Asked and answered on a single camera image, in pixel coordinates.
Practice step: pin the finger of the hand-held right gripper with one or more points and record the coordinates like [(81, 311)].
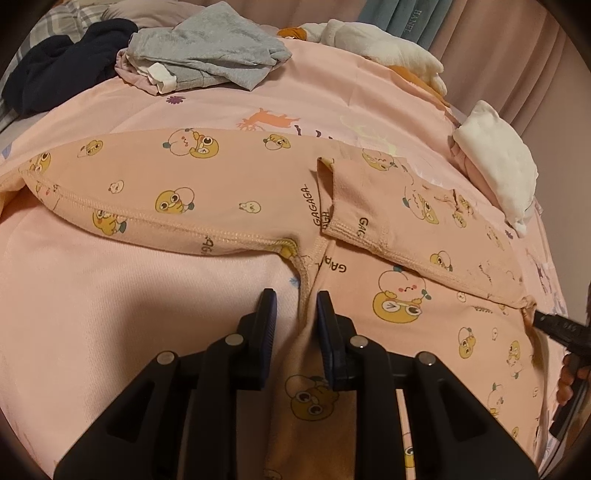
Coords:
[(558, 328)]

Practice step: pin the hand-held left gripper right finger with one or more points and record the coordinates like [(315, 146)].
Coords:
[(325, 327)]

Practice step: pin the person's right hand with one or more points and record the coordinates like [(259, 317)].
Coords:
[(565, 378)]

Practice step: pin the grey garment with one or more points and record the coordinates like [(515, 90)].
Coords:
[(217, 41)]

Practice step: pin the white orange plush duck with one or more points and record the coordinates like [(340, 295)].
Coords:
[(392, 50)]

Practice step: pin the pink animal print bedsheet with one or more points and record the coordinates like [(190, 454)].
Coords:
[(221, 110)]

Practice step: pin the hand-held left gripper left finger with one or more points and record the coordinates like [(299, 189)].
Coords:
[(267, 323)]

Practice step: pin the dark navy garment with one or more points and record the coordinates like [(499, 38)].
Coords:
[(60, 69)]

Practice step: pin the pale pink white-cuffed garment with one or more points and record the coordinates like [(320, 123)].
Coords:
[(138, 71)]

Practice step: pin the lilac fabric tag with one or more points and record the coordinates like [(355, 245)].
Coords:
[(456, 116)]

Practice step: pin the pink curtain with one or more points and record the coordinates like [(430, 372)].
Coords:
[(508, 55)]

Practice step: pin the teal curtain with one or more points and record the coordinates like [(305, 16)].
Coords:
[(406, 18)]

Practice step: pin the pink cartoon print pants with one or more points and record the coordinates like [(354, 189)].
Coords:
[(231, 194)]

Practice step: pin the plaid pillow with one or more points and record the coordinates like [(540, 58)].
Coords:
[(55, 18)]

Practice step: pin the white folded cloth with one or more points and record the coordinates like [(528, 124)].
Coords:
[(498, 157)]

